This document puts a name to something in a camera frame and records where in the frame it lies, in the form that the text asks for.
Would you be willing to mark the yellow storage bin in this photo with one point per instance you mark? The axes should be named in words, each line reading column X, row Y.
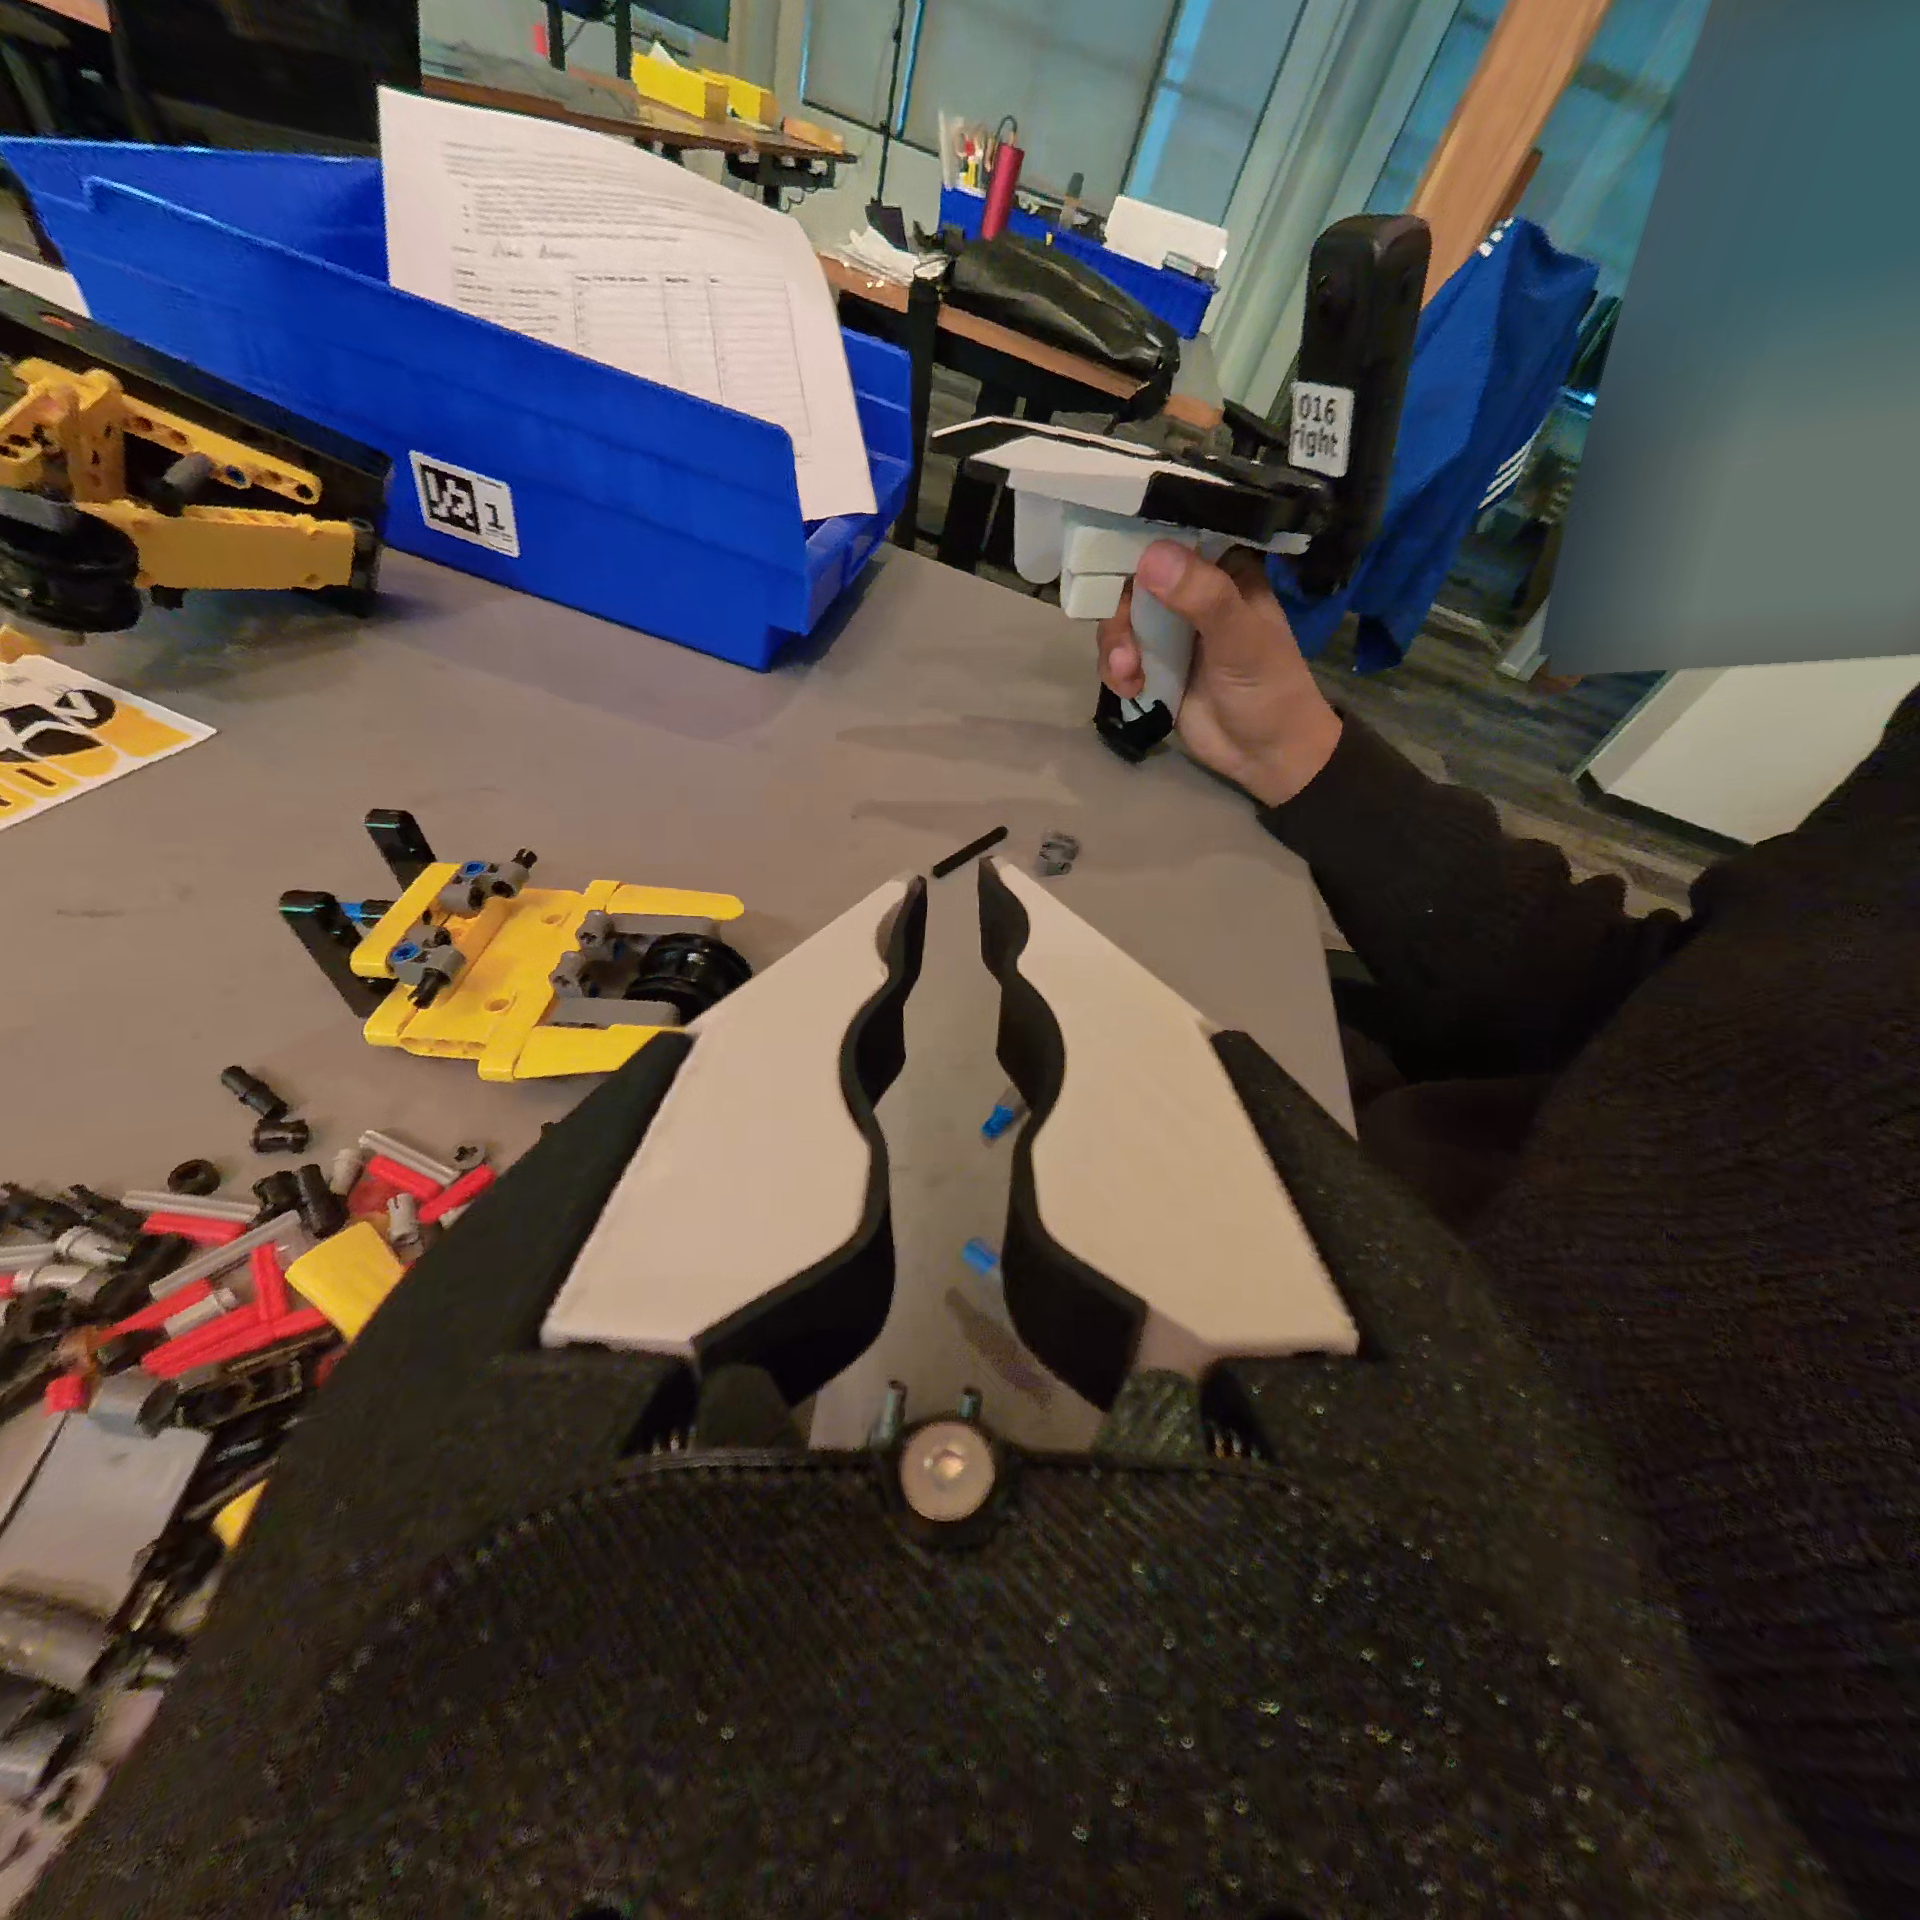
column 751, row 106
column 674, row 86

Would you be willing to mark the black monitor on stand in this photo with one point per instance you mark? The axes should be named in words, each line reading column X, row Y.
column 660, row 14

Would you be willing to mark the blue storage bin with tag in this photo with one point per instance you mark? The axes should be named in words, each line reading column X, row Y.
column 628, row 494

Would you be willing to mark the yellow sticker sheet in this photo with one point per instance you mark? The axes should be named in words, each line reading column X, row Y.
column 89, row 733

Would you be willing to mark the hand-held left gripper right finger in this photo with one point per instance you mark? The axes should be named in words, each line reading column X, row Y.
column 1184, row 1185

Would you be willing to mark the black shoulder bag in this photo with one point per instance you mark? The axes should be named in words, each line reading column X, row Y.
column 1050, row 307

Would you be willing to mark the large yellow black toy model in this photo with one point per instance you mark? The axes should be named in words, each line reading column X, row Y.
column 148, row 509

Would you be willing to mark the grey toy cross connector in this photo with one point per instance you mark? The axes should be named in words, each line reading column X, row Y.
column 1059, row 852

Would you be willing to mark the wooden table with black legs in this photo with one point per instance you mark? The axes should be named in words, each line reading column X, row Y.
column 902, row 293

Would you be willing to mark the red bottle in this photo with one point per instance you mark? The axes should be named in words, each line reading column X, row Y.
column 1001, row 188

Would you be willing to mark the blue striped jacket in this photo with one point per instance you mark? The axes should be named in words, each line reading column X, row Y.
column 1484, row 376

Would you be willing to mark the wooden pillar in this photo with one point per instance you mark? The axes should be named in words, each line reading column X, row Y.
column 1516, row 118

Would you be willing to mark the white flat panel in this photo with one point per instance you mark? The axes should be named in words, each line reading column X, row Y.
column 1755, row 750

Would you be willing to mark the person's black clothed body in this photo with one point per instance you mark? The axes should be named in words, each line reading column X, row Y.
column 1724, row 1500

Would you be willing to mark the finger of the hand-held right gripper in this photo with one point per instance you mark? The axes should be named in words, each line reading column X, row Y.
column 1140, row 494
column 1050, row 441

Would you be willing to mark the wooden top desk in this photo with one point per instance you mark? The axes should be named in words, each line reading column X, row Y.
column 600, row 113

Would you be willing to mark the white paper sheet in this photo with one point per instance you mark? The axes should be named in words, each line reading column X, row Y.
column 36, row 281

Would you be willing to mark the black toy axle rod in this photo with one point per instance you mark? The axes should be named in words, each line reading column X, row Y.
column 967, row 852

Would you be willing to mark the small yellow toy vehicle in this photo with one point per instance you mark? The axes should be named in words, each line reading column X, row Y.
column 481, row 974

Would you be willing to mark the person's right hand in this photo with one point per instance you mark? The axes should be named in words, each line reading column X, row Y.
column 1254, row 691

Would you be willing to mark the white box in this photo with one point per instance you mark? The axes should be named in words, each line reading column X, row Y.
column 1161, row 234

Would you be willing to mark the printed paper sheet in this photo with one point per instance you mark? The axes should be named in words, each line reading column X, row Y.
column 628, row 284

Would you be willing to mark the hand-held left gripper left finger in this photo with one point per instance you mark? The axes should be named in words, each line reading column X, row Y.
column 721, row 1185

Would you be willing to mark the yellow panel with grey pins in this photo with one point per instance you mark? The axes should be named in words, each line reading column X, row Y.
column 887, row 1410

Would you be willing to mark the pile of toy building pieces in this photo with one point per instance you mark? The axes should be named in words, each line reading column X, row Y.
column 224, row 1318

